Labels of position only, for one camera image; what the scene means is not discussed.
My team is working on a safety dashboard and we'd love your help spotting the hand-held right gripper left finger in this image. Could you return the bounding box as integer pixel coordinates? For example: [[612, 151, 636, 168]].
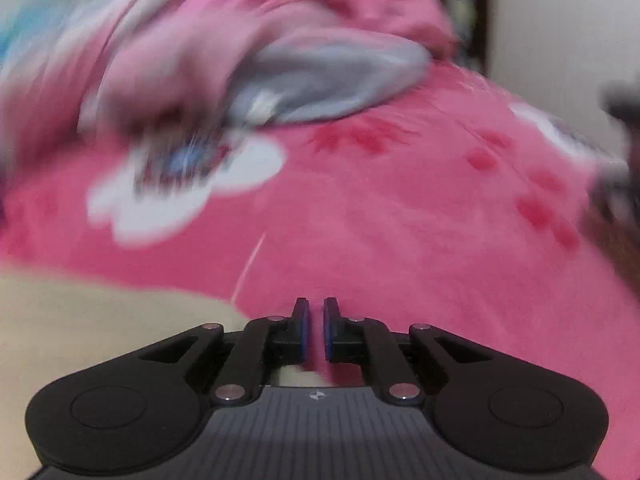
[[139, 297, 311, 406]]

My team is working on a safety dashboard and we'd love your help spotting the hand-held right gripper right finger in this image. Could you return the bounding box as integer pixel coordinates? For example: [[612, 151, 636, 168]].
[[322, 297, 499, 406]]

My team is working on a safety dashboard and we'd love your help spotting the beige garment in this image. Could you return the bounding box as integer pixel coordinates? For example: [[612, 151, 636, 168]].
[[0, 274, 322, 480]]

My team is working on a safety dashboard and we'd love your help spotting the stack of folded clothes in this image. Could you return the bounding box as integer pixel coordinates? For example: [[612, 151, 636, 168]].
[[581, 79, 640, 272]]

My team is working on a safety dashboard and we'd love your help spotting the pink floral blanket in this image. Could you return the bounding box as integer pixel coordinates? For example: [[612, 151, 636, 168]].
[[0, 59, 640, 480]]

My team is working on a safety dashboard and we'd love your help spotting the pink printed quilt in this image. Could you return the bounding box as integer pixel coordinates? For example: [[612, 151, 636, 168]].
[[0, 0, 462, 172]]

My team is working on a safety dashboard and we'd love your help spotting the dark wooden door frame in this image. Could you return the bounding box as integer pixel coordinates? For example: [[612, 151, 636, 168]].
[[439, 0, 492, 77]]

